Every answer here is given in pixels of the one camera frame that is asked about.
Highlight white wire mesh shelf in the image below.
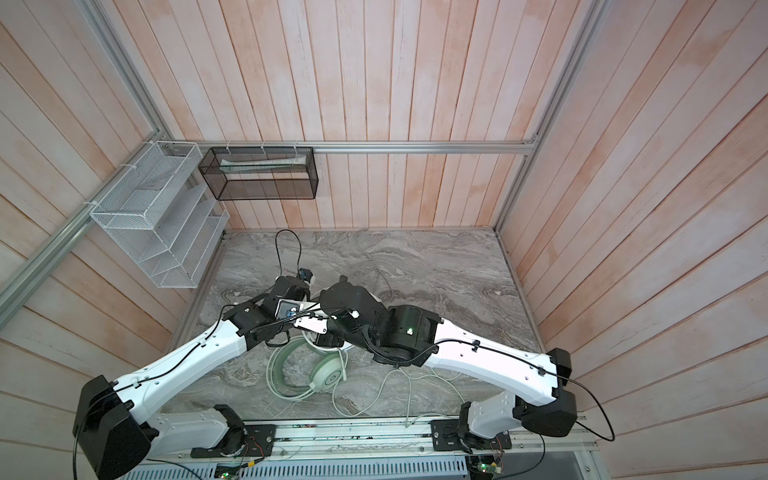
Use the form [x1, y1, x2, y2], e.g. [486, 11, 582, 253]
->
[91, 142, 229, 289]

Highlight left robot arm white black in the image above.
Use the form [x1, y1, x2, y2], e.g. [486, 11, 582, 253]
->
[72, 276, 310, 479]

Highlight aluminium frame bar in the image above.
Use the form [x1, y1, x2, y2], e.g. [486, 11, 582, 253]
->
[161, 140, 536, 154]

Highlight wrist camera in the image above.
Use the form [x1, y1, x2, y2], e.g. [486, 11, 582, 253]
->
[297, 268, 314, 285]
[276, 299, 329, 334]

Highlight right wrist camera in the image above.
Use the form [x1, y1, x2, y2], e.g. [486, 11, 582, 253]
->
[276, 299, 329, 334]

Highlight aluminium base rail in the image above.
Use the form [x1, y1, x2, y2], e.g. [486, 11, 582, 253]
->
[127, 415, 610, 479]

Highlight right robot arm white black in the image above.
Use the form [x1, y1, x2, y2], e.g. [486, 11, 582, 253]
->
[319, 278, 577, 439]

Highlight white headphones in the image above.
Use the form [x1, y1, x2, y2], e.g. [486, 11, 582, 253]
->
[299, 329, 353, 353]

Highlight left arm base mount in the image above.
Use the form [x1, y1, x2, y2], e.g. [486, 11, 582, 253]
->
[190, 404, 277, 458]

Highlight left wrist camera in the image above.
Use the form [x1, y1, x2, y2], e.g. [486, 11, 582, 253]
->
[297, 268, 314, 285]

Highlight black mesh basket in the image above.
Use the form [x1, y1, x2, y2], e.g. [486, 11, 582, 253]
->
[199, 146, 319, 201]

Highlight green headphones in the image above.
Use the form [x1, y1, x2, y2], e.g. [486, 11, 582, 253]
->
[265, 338, 348, 402]

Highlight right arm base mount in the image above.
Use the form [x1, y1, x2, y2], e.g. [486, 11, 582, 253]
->
[430, 402, 512, 454]

